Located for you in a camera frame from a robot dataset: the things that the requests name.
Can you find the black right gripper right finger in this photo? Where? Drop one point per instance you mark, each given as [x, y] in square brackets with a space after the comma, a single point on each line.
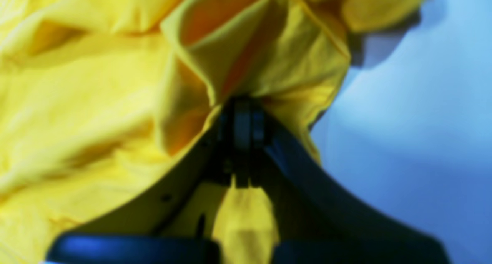
[319, 221]

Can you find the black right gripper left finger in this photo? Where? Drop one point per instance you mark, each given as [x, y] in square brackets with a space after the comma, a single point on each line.
[171, 222]

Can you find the yellow t-shirt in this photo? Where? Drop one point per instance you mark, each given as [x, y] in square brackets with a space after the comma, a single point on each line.
[99, 98]

